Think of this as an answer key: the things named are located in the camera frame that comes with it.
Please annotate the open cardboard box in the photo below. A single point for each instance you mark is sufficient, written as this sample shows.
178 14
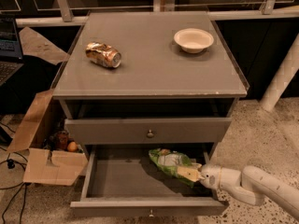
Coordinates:
36 134

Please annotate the green rice chip bag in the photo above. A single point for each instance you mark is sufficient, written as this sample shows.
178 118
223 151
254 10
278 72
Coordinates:
173 163

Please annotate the black laptop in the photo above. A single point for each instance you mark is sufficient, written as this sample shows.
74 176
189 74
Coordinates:
11 55

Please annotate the white diagonal pole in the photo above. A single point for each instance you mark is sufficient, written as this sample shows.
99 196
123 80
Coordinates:
282 78

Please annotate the grey open middle drawer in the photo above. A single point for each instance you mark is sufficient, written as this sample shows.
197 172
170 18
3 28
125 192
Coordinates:
122 181

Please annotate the grey nightstand cabinet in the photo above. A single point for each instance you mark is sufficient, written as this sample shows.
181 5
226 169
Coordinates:
156 79

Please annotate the orange fruit in box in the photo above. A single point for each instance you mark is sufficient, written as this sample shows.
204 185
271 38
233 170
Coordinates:
72 147

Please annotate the crushed golden soda can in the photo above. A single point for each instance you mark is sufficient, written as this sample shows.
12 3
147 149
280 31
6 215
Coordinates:
103 54

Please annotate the grey upper drawer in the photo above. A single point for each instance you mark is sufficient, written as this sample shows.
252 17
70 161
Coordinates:
147 131

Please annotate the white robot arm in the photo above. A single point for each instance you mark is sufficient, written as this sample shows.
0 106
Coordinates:
251 185

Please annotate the metal railing frame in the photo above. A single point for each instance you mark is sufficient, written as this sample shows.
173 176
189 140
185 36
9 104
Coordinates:
42 13

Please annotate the dark red jar in box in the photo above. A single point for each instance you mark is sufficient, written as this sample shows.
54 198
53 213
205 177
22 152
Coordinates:
61 140

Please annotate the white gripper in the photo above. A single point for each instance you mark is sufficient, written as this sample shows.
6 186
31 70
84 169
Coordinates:
210 176

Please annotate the white paper bowl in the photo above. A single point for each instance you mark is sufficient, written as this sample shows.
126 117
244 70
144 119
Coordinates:
193 40

